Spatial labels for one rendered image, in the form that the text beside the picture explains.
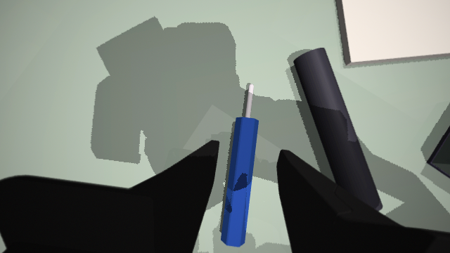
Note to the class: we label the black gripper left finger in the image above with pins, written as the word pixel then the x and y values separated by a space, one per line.
pixel 162 214

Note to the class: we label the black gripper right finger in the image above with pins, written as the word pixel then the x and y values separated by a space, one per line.
pixel 322 217

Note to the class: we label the dark grey cylinder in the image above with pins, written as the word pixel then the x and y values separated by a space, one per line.
pixel 340 143

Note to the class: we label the blue stylus with white tip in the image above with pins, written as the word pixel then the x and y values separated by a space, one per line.
pixel 240 177

